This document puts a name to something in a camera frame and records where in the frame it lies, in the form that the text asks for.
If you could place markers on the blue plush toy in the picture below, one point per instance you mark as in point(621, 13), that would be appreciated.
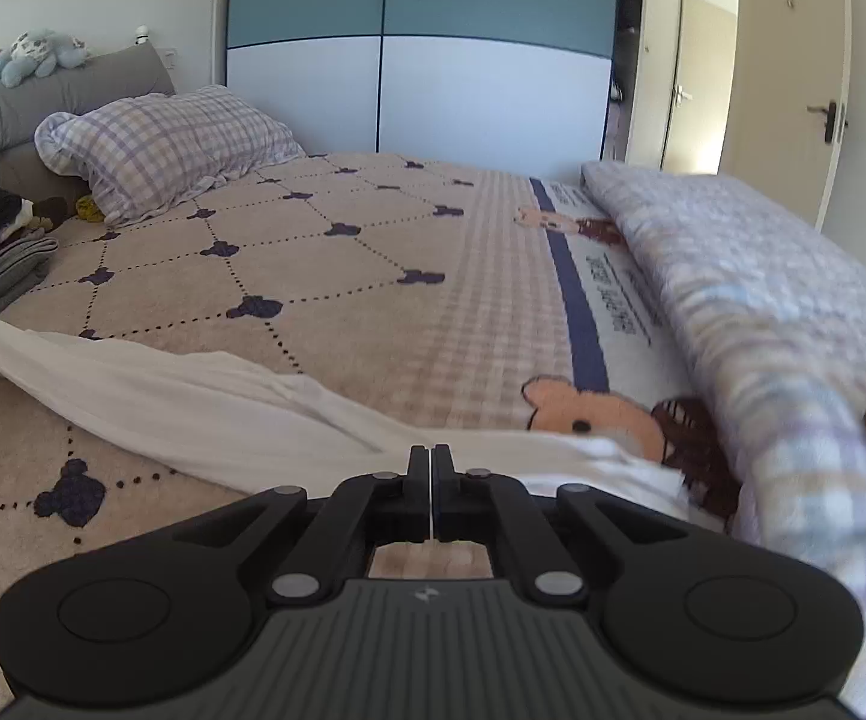
point(31, 56)

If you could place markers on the yellow cloth item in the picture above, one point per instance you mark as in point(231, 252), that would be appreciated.
point(90, 208)

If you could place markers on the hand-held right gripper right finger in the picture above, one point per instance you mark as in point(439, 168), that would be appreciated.
point(442, 491)

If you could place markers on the cream room door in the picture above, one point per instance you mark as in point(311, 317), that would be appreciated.
point(785, 75)

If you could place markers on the small white figurine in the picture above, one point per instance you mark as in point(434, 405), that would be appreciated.
point(141, 34)

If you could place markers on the brown soft item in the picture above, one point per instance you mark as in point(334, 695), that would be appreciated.
point(48, 211)

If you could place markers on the cream hallway door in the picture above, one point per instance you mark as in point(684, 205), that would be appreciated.
point(691, 67)

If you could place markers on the grey padded headboard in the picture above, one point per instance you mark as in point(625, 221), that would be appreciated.
point(65, 94)

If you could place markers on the plaid pillow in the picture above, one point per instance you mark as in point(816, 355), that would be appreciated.
point(170, 142)

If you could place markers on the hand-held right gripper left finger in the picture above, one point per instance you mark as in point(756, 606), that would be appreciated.
point(421, 491)

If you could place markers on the bear print bed blanket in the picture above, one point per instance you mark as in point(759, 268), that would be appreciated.
point(328, 277)

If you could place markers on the plaid folded quilt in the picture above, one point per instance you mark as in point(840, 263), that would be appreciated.
point(740, 277)

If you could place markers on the white and teal wardrobe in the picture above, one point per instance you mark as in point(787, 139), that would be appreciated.
point(478, 90)

